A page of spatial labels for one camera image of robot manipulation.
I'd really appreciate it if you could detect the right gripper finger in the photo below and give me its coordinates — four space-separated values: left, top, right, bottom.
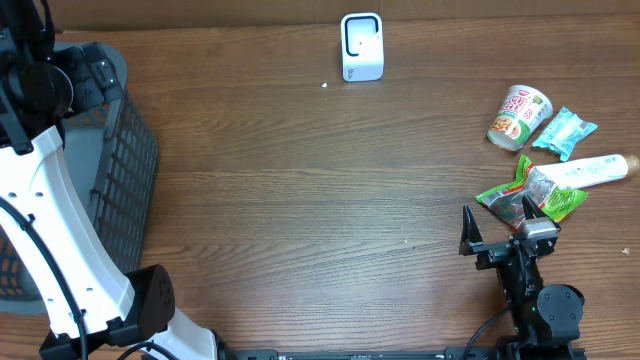
459 205 483 256
522 194 561 231

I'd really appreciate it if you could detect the green snack bag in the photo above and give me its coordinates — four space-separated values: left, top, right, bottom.
476 155 588 229

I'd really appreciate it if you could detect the white conditioner tube gold cap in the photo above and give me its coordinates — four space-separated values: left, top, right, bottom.
536 154 639 190

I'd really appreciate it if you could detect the teal snack packet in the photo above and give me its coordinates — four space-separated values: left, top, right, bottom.
532 107 598 162

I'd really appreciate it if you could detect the instant noodle cup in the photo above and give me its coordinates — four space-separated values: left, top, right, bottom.
487 85 553 151

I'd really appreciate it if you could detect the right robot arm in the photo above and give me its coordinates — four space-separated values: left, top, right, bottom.
459 195 586 359

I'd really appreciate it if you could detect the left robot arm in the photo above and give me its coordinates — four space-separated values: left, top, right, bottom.
1 1 225 359

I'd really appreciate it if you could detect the white barcode scanner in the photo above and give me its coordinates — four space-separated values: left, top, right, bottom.
340 12 384 82

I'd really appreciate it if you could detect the grey plastic shopping basket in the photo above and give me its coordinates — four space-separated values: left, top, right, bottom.
1 43 159 315

